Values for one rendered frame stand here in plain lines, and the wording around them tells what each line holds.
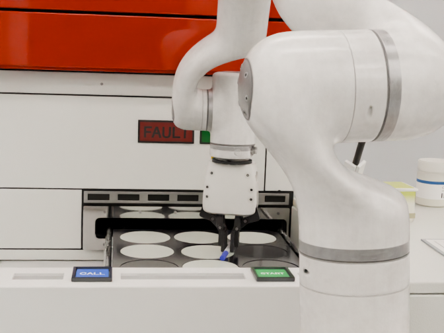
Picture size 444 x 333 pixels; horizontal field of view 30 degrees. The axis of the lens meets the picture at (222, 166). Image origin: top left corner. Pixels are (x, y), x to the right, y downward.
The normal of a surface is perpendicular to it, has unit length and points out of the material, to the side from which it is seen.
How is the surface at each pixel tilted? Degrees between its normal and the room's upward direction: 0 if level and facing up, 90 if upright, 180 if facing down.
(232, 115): 90
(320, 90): 86
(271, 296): 90
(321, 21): 118
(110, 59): 90
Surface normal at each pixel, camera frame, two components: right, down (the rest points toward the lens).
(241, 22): -0.08, 0.59
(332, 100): 0.22, 0.23
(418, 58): 0.21, -0.33
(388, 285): 0.45, 0.11
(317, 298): -0.73, 0.11
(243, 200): -0.10, 0.20
